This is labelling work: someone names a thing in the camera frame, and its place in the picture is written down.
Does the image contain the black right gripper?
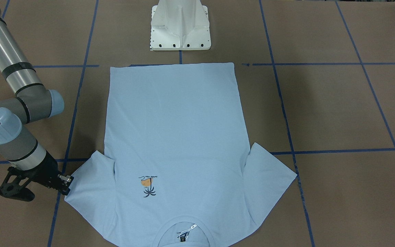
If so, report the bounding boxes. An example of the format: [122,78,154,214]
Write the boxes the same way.
[33,152,74,196]

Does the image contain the light blue t-shirt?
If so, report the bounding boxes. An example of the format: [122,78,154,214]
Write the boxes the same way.
[64,63,296,247]

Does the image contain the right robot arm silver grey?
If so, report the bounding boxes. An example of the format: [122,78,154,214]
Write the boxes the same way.
[0,9,74,202]

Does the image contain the blue tape grid lines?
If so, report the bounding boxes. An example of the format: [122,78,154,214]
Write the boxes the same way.
[0,0,395,247]

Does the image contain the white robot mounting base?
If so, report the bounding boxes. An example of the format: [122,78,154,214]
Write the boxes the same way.
[149,0,212,51]

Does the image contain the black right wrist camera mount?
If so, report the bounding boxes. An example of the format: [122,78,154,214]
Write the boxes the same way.
[0,167,35,202]

